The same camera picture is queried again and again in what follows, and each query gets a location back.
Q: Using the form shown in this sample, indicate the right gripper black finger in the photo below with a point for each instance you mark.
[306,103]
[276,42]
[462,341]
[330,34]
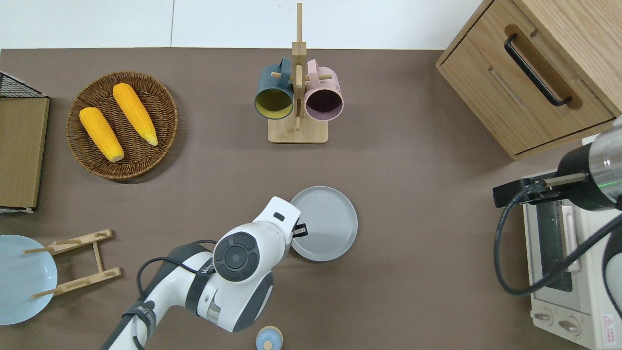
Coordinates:
[508,194]

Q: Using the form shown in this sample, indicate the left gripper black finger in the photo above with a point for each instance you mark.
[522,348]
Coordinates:
[296,231]

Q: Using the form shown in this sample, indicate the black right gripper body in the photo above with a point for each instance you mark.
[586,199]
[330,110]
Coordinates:
[576,192]

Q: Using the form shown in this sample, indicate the gray plate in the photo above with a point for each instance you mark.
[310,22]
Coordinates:
[330,223]

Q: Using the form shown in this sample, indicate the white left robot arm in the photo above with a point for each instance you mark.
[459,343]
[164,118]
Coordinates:
[262,233]

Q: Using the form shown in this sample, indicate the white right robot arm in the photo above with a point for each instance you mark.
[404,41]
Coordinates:
[611,150]

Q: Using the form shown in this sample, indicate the wooden plate rack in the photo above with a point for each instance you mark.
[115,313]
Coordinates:
[87,240]

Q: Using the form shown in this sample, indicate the light blue plate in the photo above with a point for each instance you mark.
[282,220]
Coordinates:
[19,287]

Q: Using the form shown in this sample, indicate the wooden mug tree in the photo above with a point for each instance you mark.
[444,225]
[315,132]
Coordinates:
[298,132]

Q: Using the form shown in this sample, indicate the brown table mat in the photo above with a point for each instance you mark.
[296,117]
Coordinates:
[413,243]

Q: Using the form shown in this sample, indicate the small blue wooden bell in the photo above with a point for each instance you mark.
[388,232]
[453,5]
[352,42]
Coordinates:
[268,339]

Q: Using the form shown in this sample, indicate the wooden drawer cabinet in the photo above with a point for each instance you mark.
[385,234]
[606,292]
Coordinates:
[486,82]

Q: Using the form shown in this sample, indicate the white toaster oven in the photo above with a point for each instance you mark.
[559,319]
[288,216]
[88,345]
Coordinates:
[588,321]

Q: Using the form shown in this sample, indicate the pink mug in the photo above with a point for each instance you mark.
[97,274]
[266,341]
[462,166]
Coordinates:
[330,82]

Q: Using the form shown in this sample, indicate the teal blue mug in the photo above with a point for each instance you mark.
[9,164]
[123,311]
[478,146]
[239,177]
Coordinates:
[269,80]

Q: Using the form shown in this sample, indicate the brown wicker basket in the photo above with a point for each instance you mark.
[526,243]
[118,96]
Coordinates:
[146,160]

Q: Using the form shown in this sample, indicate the yellow corn cob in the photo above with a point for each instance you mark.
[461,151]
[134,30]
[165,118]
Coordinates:
[133,112]
[101,133]

